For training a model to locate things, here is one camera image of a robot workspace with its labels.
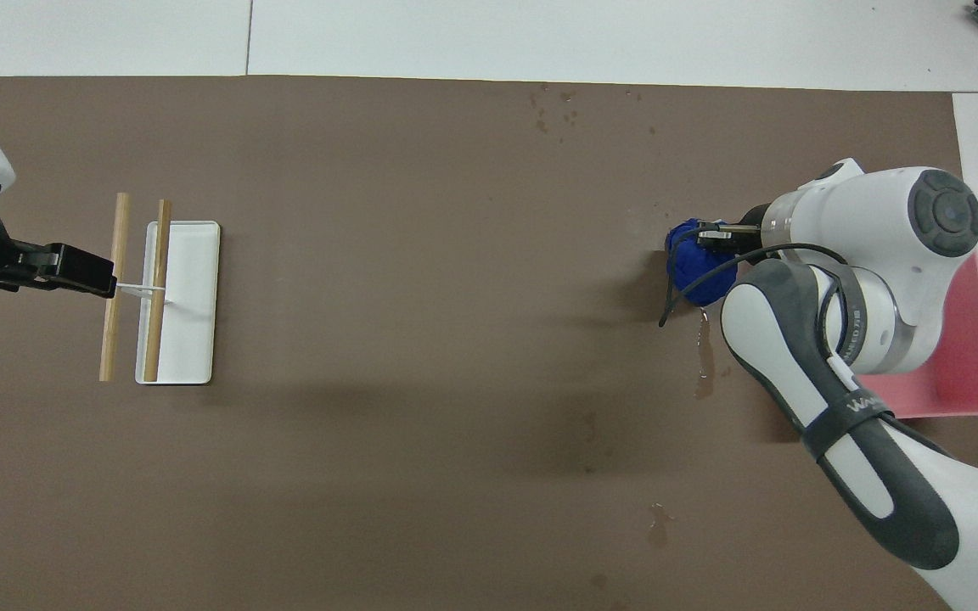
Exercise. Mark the blue towel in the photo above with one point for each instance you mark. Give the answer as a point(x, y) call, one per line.
point(697, 271)

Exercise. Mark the brown table mat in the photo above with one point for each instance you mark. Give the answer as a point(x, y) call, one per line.
point(455, 339)

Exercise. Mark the pink plastic bin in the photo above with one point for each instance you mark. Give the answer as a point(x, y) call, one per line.
point(964, 365)

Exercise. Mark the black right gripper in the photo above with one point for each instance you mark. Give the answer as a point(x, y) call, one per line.
point(754, 229)

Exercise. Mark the water puddle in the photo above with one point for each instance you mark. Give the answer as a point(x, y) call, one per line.
point(704, 361)

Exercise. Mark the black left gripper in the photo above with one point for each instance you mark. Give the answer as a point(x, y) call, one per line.
point(64, 270)

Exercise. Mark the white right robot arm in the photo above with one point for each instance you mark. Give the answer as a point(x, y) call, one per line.
point(879, 221)

